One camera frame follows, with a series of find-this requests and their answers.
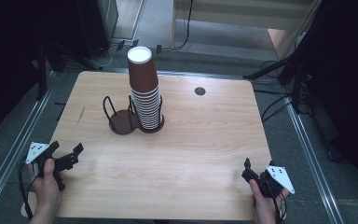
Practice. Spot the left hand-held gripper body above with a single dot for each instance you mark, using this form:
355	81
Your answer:
38	151

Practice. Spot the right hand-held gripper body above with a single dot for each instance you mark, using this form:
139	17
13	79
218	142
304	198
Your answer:
278	177

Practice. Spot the stack of brown paper cups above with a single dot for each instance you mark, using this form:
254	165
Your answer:
143	93

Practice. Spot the person's right hand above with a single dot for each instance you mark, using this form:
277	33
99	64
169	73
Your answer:
265	208

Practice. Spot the person's left hand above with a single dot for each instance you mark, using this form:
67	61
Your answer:
46	193

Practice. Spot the black metal stand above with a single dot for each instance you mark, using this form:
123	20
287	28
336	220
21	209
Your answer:
42	71
295	65

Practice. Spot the black round table grommet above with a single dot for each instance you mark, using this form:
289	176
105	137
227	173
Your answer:
200	91

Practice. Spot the dark cabinet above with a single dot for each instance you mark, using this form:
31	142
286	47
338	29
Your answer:
98	25

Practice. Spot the metal floor rail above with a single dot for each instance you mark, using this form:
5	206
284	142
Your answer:
15	149
313	161

